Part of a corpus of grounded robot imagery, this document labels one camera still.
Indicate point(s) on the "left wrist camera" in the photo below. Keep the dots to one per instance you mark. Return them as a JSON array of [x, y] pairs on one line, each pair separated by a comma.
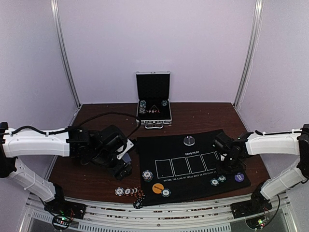
[[124, 149]]

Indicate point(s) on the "aluminium poker case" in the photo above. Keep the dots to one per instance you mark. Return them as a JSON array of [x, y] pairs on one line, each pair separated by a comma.
[[153, 87]]

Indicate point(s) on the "chips in case right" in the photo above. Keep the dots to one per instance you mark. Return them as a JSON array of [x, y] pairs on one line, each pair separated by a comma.
[[164, 103]]

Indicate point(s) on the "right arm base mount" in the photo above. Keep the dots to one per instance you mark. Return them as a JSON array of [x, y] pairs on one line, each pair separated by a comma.
[[252, 210]]

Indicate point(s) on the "blue green fifty chip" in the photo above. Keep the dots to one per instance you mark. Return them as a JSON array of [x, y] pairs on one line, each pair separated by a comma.
[[166, 192]]

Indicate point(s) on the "right aluminium frame post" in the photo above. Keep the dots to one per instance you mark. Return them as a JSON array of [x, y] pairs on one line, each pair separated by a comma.
[[253, 41]]

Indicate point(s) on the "purple small blind button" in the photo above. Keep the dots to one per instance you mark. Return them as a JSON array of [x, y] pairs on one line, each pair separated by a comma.
[[239, 177]]

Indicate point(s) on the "black poker table mat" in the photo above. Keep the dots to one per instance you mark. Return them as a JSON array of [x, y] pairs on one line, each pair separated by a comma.
[[185, 170]]

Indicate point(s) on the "small chip stack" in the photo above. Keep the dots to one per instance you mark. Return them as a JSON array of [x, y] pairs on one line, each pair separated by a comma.
[[147, 175]]

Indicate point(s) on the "black white chip on rail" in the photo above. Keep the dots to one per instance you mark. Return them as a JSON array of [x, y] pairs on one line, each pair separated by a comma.
[[138, 204]]

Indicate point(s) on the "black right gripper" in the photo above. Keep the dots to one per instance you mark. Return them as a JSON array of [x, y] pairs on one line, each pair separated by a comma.
[[227, 167]]

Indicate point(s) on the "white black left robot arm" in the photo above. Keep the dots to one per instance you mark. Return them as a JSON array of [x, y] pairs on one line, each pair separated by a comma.
[[106, 147]]

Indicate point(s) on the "aluminium frame rail front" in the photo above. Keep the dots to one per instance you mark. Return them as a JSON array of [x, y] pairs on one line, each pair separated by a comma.
[[199, 216]]

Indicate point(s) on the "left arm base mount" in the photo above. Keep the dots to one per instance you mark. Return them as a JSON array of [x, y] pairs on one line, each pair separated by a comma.
[[64, 213]]

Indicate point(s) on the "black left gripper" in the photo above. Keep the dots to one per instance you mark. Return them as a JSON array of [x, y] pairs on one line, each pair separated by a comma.
[[123, 173]]

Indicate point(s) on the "chips row in case left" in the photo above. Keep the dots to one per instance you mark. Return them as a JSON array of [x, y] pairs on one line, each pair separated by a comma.
[[142, 107]]

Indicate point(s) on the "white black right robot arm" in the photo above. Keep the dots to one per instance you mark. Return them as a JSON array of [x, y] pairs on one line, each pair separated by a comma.
[[249, 144]]

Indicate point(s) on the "grey playing card deck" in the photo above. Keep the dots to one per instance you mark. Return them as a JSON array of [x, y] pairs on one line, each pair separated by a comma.
[[126, 159]]

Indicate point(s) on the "orange big blind button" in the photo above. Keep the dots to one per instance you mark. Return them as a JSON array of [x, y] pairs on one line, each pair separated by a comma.
[[157, 188]]

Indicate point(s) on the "left aluminium frame post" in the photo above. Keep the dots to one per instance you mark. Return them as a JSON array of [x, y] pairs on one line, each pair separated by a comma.
[[64, 56]]

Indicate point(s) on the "aluminium frame post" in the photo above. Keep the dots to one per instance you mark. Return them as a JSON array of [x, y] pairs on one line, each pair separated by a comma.
[[253, 41], [64, 56]]

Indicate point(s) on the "white blue chip flat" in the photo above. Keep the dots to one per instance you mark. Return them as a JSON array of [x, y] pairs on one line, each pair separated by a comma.
[[119, 191]]

